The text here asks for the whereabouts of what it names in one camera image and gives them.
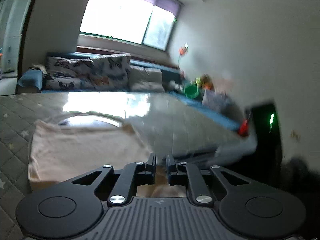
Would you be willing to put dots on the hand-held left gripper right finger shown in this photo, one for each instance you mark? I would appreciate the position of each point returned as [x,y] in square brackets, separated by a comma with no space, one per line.
[171,167]

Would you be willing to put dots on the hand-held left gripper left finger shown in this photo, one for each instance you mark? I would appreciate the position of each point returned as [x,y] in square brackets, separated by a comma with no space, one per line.
[152,166]

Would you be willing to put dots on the beige garment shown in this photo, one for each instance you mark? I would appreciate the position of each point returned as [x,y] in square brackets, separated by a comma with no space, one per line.
[82,150]

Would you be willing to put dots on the red plastic stool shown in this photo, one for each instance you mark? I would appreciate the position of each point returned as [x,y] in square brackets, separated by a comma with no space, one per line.
[243,128]

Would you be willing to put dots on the clear plastic storage box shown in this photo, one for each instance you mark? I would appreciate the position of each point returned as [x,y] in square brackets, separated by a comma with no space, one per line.
[215,100]

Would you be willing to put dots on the round black induction cooktop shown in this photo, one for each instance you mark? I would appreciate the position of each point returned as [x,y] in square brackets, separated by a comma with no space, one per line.
[95,122]

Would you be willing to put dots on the green plastic bucket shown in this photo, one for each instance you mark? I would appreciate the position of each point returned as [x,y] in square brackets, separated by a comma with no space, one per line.
[191,91]

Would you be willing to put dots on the grey plush toy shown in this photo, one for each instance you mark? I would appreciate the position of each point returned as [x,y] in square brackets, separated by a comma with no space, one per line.
[175,86]

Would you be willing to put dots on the brown and yellow plush toy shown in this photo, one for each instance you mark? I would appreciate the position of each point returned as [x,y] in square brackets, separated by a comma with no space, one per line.
[203,82]

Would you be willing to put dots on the plain beige cushion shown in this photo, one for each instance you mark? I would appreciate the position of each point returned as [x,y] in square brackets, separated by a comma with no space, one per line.
[146,80]

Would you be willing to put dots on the butterfly print cushion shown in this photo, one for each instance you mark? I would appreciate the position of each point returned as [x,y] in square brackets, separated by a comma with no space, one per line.
[65,75]
[112,67]

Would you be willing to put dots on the colourful pinwheel toy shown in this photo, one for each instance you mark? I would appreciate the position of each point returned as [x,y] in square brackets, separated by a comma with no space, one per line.
[184,51]

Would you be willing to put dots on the blue sofa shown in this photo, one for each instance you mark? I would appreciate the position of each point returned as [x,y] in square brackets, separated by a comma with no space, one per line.
[30,80]

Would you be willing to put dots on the beige throw cloth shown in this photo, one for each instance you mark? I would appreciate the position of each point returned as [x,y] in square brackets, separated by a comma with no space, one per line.
[37,68]

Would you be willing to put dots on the green framed window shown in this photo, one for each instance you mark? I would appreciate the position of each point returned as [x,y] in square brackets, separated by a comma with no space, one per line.
[112,17]

